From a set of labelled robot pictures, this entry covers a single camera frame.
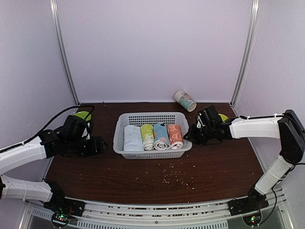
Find white rolled towel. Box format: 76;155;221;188
123;125;144;151

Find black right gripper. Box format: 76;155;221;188
184;123;215;146

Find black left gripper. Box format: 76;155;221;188
66;135;109;158

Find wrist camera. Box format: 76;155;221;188
196;114;204;128
82;122;93;140

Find left aluminium frame post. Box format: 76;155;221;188
50;0;80;105

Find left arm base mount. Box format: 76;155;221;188
43;181;85;217

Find green rolled towel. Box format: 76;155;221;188
141;124;154;151

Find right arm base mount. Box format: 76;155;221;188
228;188;269;216

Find front aluminium rail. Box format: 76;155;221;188
19;188;294;229

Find blue patterned towel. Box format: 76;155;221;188
153;123;170;150

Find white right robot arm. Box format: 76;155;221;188
184;105;305;211

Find aluminium frame post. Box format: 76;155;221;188
231;0;261;109
50;0;80;105

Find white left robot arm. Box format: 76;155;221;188
0;115;107;212

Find white plastic basket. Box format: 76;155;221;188
113;112;192;159

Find green plate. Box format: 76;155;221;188
74;111;92;122

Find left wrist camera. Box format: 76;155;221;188
82;122;93;140

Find teal patterned paper cup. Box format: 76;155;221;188
174;90;197;112

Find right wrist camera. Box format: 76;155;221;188
196;114;204;128

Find right aluminium frame post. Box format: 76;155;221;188
231;0;261;109

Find green bowl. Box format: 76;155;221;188
219;114;228;122

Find orange bunny towel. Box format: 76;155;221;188
167;124;183;150

